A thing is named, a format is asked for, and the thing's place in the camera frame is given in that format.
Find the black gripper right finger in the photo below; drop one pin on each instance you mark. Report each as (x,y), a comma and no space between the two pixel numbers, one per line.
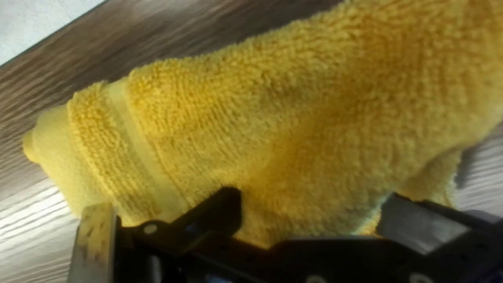
(422,231)

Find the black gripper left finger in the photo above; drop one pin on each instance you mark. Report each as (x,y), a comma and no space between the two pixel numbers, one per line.
(215,218)

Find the yellow terry towel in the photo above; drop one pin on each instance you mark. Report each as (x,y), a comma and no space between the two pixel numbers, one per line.
(316,122)

